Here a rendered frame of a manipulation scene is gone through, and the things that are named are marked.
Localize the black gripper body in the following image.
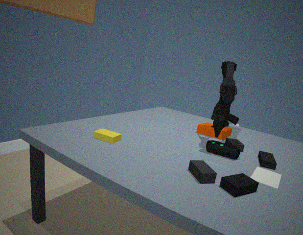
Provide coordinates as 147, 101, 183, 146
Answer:
211, 105, 230, 127

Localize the yellow rectangular block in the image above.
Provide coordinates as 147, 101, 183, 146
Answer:
93, 129, 121, 144

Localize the white flat rectangular board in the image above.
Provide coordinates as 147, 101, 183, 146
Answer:
251, 167, 282, 190

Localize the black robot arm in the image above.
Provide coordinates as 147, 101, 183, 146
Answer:
213, 61, 239, 125

